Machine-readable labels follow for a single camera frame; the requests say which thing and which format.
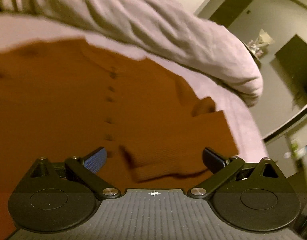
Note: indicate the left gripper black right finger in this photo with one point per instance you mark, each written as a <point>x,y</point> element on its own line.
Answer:
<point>222,168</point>

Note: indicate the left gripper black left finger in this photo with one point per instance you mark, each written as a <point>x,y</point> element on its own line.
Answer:
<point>84,170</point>

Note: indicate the rust orange knit cardigan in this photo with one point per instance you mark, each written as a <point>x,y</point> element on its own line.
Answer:
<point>64,98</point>

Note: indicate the clear wrapped desk item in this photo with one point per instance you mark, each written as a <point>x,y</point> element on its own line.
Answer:
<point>258,46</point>

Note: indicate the black monitor screen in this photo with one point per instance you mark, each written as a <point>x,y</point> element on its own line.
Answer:
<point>293,60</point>

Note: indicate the lilac rolled duvet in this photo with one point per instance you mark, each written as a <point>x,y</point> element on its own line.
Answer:
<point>161,27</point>

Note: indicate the lilac bed sheet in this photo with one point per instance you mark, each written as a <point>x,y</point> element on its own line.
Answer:
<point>18,29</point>

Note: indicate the grey desk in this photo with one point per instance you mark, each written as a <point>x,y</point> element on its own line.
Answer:
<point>281,19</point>

